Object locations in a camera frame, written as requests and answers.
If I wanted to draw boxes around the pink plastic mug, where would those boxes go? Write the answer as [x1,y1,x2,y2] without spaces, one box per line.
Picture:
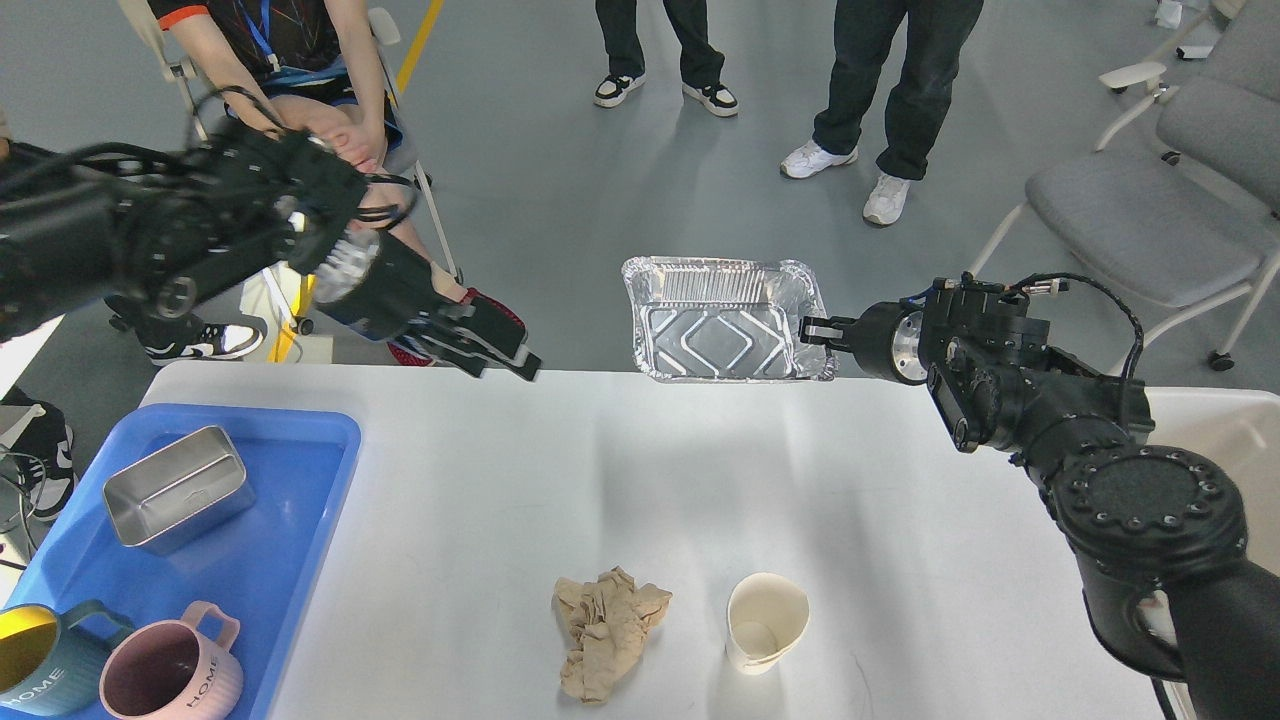
[99,601,244,719]

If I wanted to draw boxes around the white side table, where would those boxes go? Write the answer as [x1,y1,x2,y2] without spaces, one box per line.
[0,316,61,396]

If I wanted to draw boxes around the grey padded chair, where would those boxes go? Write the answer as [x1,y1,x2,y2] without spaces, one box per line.
[1025,1,1279,372]

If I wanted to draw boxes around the person in black trousers left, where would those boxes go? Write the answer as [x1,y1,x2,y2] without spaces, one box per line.
[0,105,268,521]

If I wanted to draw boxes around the teal mug yellow inside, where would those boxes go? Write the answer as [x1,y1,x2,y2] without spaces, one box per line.
[1,600,134,717]

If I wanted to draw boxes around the standing person black-white sneakers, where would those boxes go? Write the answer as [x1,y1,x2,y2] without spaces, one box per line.
[593,0,741,119]

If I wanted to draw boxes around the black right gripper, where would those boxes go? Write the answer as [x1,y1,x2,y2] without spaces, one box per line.
[797,302,927,386]

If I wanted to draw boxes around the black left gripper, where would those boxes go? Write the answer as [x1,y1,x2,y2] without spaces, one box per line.
[314,229,541,380]

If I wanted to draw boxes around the crumpled brown paper napkin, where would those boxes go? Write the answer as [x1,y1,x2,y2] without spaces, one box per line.
[554,566,672,705]

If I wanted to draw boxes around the stainless steel rectangular tin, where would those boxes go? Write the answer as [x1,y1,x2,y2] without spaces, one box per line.
[102,425,256,556]

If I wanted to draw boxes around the blue plastic tray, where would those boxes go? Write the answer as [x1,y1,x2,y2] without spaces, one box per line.
[6,404,361,719]

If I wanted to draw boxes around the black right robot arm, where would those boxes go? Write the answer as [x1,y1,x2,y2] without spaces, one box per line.
[799,273,1279,719]

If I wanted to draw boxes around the aluminium foil tray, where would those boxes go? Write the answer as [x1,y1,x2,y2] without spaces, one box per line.
[621,256,838,383]

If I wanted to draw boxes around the white folding chair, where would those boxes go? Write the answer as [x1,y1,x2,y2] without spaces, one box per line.
[118,0,463,336]

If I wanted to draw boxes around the standing person white sneakers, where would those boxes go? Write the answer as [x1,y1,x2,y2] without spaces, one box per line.
[780,0,986,229]

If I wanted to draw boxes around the white plastic waste bin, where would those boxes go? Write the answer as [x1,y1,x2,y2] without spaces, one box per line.
[1147,388,1279,564]

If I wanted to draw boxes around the white paper cup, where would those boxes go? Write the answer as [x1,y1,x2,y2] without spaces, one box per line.
[726,571,812,676]

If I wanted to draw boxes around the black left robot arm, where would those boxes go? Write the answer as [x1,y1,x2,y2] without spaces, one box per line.
[1,118,541,380]

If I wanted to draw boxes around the seated person red shoes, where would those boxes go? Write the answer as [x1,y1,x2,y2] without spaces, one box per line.
[148,1,471,365]

